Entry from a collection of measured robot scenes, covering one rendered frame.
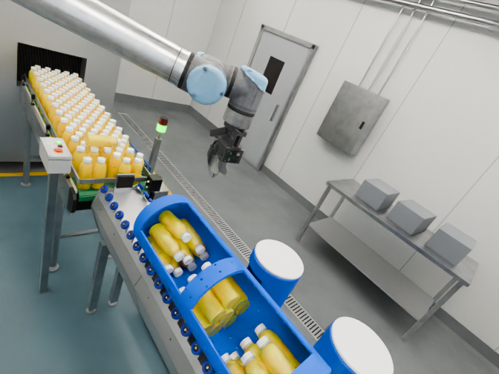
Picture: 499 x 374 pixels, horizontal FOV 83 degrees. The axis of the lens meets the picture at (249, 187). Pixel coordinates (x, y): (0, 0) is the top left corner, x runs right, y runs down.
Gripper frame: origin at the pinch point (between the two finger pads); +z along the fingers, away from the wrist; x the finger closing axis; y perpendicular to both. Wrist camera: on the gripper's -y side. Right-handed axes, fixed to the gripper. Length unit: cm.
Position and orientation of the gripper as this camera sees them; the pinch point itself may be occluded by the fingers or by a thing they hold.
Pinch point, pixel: (212, 173)
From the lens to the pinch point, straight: 101.1
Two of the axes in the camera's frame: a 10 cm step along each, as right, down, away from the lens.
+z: -3.8, 8.1, 4.4
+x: 7.9, 0.4, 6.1
